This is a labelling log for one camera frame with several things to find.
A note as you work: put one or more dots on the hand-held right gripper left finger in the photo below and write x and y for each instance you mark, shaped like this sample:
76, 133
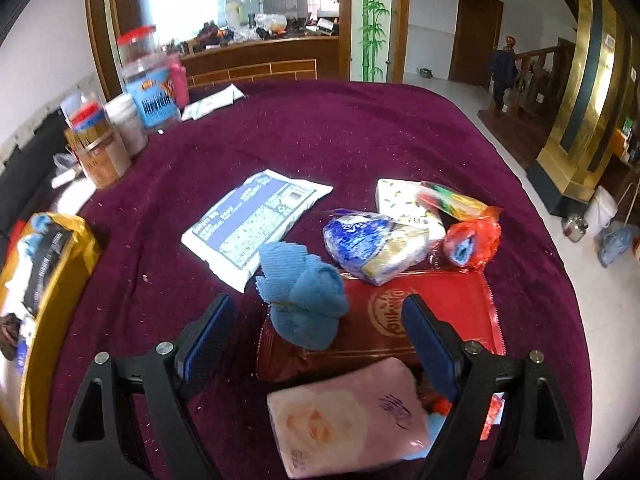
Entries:
210, 330

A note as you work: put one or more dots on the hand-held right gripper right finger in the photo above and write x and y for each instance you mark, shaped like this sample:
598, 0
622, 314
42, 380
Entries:
430, 345

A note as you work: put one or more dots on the large blue towel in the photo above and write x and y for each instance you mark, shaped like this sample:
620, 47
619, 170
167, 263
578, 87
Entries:
492, 410

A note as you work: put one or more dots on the light blue towel bundle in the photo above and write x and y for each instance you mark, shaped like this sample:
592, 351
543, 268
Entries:
305, 300

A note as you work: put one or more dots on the pink tissue pack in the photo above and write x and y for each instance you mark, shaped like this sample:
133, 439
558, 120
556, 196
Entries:
340, 415

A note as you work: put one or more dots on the yellow bag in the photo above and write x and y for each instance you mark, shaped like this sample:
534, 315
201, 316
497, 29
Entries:
45, 385

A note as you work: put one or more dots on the large red foil packet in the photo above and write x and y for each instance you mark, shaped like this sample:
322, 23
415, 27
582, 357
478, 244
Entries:
365, 340

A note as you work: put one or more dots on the blue white plastic pack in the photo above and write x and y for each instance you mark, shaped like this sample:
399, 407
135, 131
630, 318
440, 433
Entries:
375, 250

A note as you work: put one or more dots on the flat white packet blue print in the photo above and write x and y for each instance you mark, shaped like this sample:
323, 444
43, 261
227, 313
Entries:
250, 225

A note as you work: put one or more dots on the red bag with blue item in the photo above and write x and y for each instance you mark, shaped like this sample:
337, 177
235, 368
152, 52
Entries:
475, 240

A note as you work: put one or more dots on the colourful snack packet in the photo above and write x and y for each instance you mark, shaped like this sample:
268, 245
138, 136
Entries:
450, 200

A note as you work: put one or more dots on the white dotted tissue pack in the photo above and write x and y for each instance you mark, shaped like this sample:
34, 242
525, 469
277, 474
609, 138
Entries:
400, 197

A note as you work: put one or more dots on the black printed packet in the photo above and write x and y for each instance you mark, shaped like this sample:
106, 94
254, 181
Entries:
47, 270

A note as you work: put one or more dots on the metal kettle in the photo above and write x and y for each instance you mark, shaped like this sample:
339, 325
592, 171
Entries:
576, 230

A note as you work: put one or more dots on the blue plastic wrap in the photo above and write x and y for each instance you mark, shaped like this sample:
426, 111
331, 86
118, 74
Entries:
45, 226

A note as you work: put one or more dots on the clear jar with brown contents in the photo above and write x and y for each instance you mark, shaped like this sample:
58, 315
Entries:
102, 160

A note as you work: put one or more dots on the light blue bag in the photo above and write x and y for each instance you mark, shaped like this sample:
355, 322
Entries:
620, 247

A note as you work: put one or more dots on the white plastic bucket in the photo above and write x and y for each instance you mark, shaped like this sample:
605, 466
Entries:
600, 212

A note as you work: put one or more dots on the white round tub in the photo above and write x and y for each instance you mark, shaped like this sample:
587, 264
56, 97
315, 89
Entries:
127, 130

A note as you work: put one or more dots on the purple velvet tablecloth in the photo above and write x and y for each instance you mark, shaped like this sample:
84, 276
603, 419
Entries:
350, 135

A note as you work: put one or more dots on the white paper sheet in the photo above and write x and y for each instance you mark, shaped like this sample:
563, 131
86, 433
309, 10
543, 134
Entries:
212, 102

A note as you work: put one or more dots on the clear jar red lid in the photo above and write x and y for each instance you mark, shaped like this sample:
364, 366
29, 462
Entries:
150, 105

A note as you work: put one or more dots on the dark furniture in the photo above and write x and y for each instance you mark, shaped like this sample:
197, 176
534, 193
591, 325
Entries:
30, 160

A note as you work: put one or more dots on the pink bottle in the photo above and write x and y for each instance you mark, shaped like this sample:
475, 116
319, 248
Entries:
179, 80

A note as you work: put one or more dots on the clear box red blue contents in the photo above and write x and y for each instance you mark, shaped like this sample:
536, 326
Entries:
82, 110

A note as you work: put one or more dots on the dark wooden side cabinet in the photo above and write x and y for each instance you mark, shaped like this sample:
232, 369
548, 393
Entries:
625, 170

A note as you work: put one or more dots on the small grey floor item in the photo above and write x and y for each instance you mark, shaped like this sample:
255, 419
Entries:
425, 73

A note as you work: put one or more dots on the wooden counter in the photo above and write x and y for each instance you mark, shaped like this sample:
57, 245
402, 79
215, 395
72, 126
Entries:
260, 60

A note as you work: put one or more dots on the gold pillar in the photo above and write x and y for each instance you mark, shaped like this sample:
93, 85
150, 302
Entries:
580, 110

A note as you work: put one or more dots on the dark jacket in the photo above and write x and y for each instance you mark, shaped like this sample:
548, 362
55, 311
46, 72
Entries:
502, 70

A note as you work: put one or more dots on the wooden stair railing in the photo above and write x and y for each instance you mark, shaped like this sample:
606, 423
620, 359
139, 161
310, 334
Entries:
545, 75

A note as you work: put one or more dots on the pile of shoes and bags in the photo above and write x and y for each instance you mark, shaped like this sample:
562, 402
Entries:
260, 30

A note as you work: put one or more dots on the brown wooden door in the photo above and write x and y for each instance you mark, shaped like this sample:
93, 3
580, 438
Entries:
475, 35

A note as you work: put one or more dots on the bamboo wall decal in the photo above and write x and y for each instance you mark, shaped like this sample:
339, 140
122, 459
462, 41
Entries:
372, 20

